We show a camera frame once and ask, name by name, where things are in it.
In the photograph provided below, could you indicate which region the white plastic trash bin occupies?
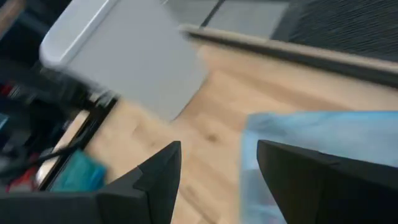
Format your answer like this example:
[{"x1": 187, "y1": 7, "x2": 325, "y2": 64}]
[{"x1": 39, "y1": 0, "x2": 208, "y2": 122}]

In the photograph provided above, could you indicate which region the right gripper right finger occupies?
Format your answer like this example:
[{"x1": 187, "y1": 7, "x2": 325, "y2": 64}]
[{"x1": 256, "y1": 139, "x2": 398, "y2": 224}]

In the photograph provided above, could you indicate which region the crumpled teal bag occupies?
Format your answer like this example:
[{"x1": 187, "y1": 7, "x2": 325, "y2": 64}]
[{"x1": 49, "y1": 149, "x2": 108, "y2": 192}]

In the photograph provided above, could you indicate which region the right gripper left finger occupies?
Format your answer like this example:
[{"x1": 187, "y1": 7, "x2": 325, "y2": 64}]
[{"x1": 0, "y1": 140, "x2": 182, "y2": 224}]

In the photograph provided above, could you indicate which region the light blue trash bag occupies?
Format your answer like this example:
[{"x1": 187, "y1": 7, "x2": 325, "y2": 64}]
[{"x1": 238, "y1": 111, "x2": 398, "y2": 224}]

